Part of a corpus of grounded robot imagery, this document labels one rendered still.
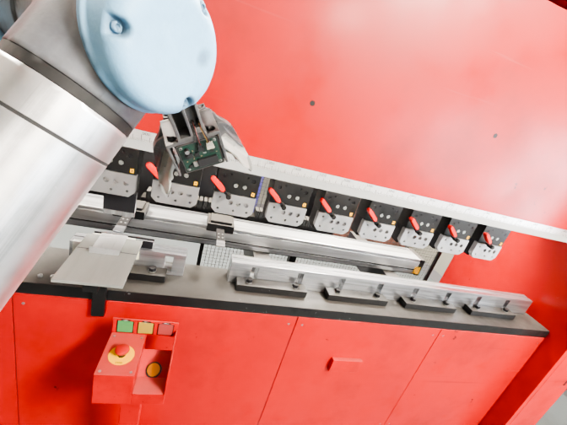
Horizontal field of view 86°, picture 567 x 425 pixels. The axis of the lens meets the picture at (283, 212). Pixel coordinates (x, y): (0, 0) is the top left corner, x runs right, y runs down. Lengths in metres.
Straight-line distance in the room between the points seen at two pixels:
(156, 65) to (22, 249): 0.12
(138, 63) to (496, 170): 1.46
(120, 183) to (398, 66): 0.99
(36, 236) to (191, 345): 1.16
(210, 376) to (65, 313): 0.61
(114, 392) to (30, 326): 0.40
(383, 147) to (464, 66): 0.37
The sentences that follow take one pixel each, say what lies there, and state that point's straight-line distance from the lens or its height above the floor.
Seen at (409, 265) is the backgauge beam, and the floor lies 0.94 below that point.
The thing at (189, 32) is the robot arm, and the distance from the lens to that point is 0.20.
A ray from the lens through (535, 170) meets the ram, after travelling 1.69.
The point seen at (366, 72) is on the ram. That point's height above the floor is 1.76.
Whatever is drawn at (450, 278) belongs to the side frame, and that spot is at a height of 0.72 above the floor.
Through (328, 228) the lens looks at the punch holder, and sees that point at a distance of 1.22.
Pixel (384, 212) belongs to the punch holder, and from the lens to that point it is 1.30.
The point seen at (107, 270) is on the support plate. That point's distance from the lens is 1.08.
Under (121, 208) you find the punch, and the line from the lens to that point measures 1.20.
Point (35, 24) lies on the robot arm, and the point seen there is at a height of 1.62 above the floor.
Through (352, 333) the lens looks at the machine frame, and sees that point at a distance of 1.47.
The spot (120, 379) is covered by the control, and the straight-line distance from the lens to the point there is 1.10.
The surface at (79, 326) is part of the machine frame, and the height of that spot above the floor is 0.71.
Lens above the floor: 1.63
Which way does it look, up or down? 21 degrees down
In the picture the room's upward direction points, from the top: 17 degrees clockwise
